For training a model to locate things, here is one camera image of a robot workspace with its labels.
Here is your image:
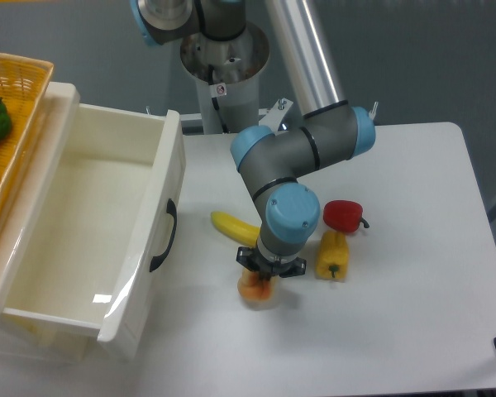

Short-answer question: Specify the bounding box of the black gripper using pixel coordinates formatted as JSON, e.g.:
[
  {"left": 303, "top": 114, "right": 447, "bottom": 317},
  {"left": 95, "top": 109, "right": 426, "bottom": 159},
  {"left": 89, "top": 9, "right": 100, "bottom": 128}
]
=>
[{"left": 236, "top": 246, "right": 306, "bottom": 289}]

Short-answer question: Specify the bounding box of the round orange bread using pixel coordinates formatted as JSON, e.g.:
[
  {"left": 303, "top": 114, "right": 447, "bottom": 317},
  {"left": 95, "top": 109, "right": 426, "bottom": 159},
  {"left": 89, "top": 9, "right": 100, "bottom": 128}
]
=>
[{"left": 237, "top": 269, "right": 279, "bottom": 310}]

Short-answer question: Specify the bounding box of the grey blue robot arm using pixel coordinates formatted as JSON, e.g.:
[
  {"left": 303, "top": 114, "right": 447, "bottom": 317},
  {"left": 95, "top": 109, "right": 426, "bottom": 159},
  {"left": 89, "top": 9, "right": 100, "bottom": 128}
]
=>
[{"left": 131, "top": 1, "right": 375, "bottom": 293}]

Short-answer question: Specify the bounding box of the yellow banana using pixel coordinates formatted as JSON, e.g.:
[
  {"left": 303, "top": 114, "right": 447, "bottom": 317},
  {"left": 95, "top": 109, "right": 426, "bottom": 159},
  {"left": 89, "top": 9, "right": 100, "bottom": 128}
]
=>
[{"left": 210, "top": 211, "right": 260, "bottom": 247}]

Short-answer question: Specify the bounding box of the yellow bell pepper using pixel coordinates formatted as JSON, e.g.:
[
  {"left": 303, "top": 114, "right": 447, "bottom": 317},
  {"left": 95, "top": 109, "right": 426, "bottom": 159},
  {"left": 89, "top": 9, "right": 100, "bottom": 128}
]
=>
[{"left": 315, "top": 231, "right": 350, "bottom": 281}]

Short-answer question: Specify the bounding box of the red bell pepper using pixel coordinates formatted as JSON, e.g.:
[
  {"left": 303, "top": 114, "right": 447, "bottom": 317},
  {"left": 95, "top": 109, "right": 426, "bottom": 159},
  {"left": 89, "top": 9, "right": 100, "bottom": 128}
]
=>
[{"left": 323, "top": 200, "right": 370, "bottom": 233}]

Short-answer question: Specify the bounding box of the white plastic drawer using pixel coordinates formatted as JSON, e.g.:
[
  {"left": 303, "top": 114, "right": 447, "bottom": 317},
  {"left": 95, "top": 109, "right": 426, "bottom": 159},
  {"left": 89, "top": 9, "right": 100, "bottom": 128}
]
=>
[{"left": 3, "top": 104, "right": 185, "bottom": 352}]

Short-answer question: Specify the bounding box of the white drawer cabinet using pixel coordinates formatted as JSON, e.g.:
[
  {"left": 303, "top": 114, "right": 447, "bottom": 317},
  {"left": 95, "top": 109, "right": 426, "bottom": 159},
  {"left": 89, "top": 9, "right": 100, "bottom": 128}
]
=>
[{"left": 0, "top": 81, "right": 150, "bottom": 367}]

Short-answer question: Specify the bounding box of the yellow woven basket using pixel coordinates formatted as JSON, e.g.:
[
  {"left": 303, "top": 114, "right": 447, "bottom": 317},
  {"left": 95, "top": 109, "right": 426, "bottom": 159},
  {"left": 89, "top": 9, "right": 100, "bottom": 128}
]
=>
[{"left": 0, "top": 53, "right": 54, "bottom": 222}]

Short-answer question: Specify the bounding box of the black drawer handle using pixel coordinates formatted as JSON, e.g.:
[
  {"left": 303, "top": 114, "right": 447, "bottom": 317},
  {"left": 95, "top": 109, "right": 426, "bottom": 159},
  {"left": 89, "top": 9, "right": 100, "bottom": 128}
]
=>
[{"left": 149, "top": 198, "right": 178, "bottom": 273}]

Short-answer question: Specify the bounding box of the white table bracket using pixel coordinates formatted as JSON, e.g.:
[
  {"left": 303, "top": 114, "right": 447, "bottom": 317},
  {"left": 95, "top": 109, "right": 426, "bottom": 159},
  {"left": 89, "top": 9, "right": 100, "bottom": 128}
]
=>
[{"left": 368, "top": 101, "right": 379, "bottom": 125}]

